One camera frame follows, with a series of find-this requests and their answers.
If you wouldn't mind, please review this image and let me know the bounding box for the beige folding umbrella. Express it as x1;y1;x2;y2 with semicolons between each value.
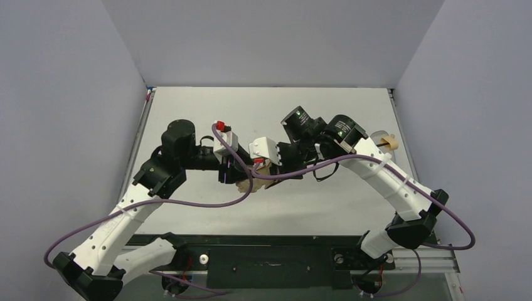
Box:
236;162;304;194

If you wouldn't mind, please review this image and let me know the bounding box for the lilac umbrella case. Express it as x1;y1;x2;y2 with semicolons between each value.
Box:
370;130;400;162

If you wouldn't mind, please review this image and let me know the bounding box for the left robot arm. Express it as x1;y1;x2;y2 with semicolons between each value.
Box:
52;119;252;300

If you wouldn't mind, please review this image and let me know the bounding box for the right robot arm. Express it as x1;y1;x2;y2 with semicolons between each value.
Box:
266;106;449;260

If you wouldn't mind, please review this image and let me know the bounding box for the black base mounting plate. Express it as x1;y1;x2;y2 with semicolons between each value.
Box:
158;245;395;289

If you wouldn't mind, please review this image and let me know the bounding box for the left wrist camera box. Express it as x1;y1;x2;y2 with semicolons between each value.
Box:
213;121;239;161

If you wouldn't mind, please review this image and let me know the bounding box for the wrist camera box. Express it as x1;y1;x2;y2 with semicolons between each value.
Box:
248;137;281;166
213;121;239;161

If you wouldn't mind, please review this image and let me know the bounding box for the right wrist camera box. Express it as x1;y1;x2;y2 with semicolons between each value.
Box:
248;137;281;166

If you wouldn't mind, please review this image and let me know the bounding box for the aluminium rail base frame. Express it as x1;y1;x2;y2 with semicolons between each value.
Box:
88;236;463;300

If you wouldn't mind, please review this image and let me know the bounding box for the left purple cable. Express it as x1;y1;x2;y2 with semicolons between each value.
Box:
43;122;255;300

